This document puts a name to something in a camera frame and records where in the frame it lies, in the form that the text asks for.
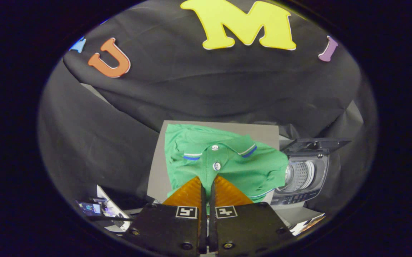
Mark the grey washing machine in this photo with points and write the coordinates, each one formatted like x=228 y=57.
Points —
x=316 y=178

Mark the grey box stand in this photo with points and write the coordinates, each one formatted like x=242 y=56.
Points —
x=157 y=178

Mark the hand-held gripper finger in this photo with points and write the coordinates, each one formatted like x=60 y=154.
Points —
x=203 y=214
x=212 y=214

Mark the green polo shirt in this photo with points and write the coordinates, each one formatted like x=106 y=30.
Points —
x=234 y=167

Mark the black backdrop cloth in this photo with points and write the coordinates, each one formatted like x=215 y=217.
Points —
x=209 y=85

